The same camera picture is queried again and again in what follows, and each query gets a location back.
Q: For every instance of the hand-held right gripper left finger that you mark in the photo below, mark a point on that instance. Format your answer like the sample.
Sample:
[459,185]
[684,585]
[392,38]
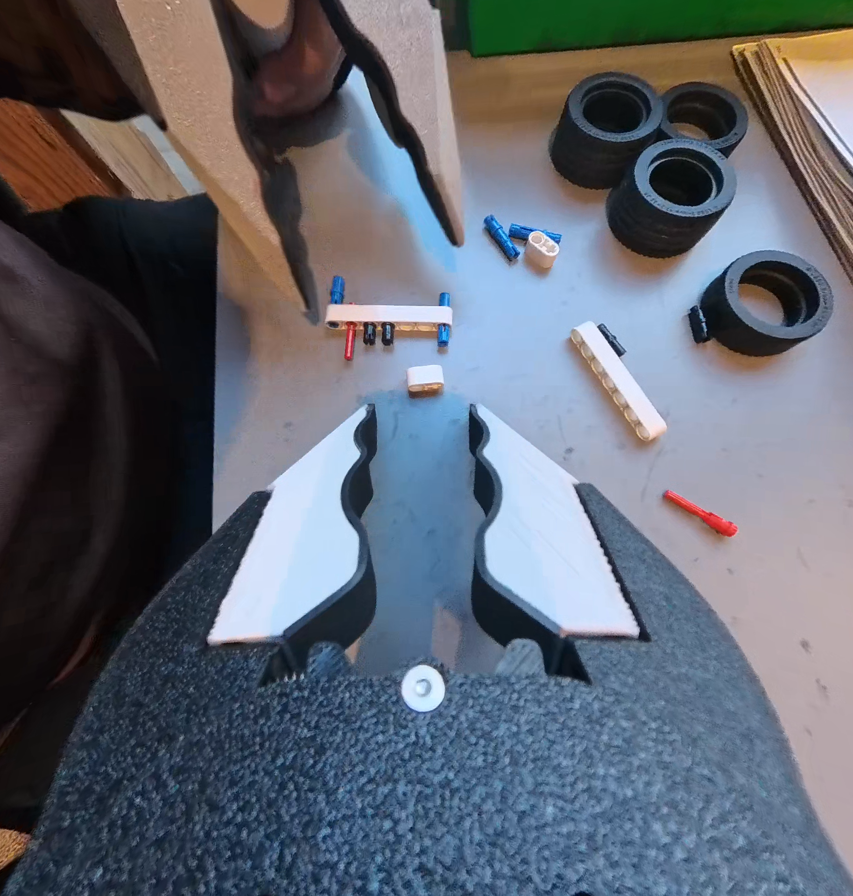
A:
[293,553]

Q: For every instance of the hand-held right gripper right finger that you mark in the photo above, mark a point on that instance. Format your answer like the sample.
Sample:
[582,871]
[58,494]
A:
[552,553]

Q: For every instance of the blue connector pin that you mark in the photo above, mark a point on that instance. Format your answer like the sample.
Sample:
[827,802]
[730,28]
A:
[337,287]
[444,299]
[521,231]
[500,236]

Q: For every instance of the red axle pin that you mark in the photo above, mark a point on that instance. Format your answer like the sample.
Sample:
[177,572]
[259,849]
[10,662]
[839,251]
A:
[699,514]
[350,346]

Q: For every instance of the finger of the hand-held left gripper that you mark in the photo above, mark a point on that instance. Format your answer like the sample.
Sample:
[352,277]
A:
[188,91]
[419,91]

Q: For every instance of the green box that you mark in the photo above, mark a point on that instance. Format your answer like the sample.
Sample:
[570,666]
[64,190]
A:
[643,24]

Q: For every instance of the short white toy beam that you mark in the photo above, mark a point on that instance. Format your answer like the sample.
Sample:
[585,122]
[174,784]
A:
[426,376]

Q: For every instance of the long white beam with pins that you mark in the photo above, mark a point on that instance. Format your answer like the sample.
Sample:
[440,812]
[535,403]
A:
[342,313]

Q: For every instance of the printed instruction book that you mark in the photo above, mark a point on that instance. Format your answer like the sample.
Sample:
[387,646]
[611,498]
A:
[818,140]

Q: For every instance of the person's black pants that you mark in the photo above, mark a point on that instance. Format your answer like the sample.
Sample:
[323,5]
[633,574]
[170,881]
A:
[174,350]

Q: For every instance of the grey desk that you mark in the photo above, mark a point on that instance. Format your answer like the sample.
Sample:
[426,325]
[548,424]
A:
[748,630]

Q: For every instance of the person's brown shirt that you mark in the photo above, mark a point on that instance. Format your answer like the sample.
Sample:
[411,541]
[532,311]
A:
[48,420]

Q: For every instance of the wooden cabinet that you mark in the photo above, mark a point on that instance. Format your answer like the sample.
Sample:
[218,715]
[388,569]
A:
[34,154]

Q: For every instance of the long white toy beam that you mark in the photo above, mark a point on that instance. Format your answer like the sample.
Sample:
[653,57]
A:
[619,385]

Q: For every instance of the black toy tire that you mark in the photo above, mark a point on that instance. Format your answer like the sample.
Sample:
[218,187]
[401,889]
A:
[727,315]
[573,154]
[629,217]
[738,129]

